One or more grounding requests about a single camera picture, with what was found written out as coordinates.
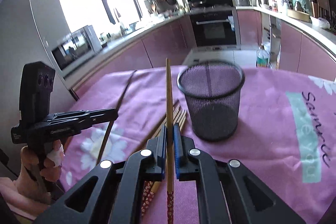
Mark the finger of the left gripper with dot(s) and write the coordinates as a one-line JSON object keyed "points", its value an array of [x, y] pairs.
{"points": [[103, 115], [86, 121]]}

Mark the black built-in oven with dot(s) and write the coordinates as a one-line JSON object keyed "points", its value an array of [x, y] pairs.
{"points": [[217, 28]]}

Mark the green plastic bottle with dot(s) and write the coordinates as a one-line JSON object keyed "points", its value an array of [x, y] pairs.
{"points": [[262, 57]]}

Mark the pink lower cabinets right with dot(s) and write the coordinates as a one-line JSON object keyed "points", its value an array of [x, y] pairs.
{"points": [[303, 48]]}

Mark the pink lower cabinets left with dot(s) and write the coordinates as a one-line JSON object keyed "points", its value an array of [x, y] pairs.
{"points": [[147, 48]]}

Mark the black frying pan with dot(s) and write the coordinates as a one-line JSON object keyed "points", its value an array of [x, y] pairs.
{"points": [[171, 2]]}

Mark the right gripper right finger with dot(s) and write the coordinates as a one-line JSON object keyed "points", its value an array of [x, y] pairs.
{"points": [[227, 192]]}

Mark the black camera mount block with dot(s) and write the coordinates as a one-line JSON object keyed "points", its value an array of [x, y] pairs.
{"points": [[37, 83]]}

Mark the person's left hand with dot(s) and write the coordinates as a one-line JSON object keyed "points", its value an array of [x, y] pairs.
{"points": [[30, 182]]}

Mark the purple floral tablecloth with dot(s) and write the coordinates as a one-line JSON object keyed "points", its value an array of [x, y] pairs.
{"points": [[285, 133]]}

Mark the bamboo chopstick red end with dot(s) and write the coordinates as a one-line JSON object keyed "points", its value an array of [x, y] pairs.
{"points": [[142, 144], [176, 114], [169, 148], [181, 123], [150, 188]]}

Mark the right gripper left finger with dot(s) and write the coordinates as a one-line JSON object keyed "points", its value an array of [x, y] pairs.
{"points": [[111, 193]]}

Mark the pink cabinets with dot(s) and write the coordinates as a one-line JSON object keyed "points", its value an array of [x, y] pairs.
{"points": [[147, 48], [303, 48]]}

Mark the black mesh utensil holder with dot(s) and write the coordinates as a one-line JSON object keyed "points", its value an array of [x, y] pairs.
{"points": [[212, 93]]}

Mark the white microwave oven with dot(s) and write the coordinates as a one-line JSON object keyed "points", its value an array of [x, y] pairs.
{"points": [[76, 48]]}

